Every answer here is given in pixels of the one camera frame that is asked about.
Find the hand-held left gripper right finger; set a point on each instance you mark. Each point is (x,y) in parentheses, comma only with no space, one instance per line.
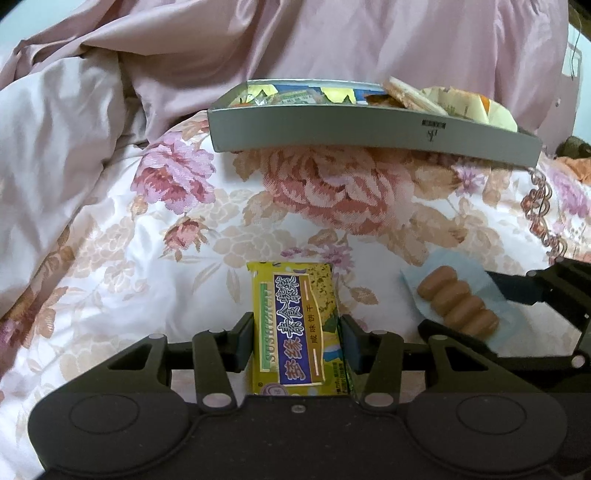
(353,344)

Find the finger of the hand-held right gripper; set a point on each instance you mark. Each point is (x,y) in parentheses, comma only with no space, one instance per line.
(521,288)
(535,358)

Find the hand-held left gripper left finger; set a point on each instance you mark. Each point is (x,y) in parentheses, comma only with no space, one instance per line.
(242,341)

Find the yellow biscuit packet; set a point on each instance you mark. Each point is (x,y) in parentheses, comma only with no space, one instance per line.
(295,323)

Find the pale blue sausage pack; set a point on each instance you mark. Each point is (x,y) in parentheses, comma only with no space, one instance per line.
(457,300)

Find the pale yellow cake packet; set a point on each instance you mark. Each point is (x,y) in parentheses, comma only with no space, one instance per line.
(478,110)

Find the grey cardboard box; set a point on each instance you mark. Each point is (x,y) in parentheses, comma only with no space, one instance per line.
(351,131)

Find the pale cracker packet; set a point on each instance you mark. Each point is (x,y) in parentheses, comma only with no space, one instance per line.
(408,94)

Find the orange cloth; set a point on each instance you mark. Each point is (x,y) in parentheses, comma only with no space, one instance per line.
(575,168)

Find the floral bedspread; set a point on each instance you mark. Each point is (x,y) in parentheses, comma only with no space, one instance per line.
(323,207)

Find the brown fuzzy object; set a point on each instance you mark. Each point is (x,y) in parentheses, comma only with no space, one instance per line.
(572,146)

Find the pink satin blanket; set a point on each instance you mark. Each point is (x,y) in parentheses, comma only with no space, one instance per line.
(323,41)

